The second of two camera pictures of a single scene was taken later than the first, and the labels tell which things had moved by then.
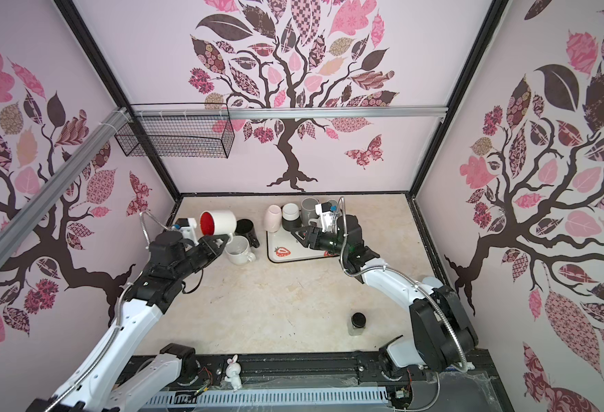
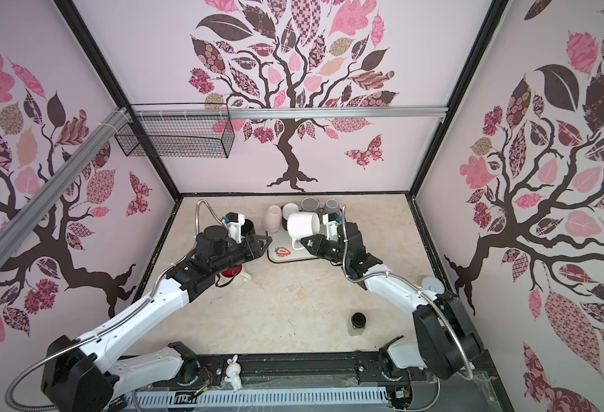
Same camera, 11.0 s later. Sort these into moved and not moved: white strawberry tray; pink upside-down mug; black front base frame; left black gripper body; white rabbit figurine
Moved: left black gripper body
Not moved: pink upside-down mug; white rabbit figurine; black front base frame; white strawberry tray
